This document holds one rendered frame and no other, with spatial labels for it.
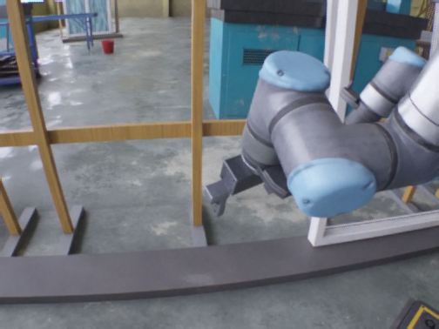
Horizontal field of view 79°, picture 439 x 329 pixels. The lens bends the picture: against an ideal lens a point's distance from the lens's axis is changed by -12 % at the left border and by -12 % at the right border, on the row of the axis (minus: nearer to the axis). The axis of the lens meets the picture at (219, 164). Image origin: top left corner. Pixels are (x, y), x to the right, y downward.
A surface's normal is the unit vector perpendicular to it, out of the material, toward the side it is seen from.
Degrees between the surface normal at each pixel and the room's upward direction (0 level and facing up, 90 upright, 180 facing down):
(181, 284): 0
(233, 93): 90
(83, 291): 0
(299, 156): 66
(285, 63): 19
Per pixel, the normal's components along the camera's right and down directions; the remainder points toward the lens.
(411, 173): 0.24, 0.48
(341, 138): 0.14, -0.59
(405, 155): 0.22, -0.04
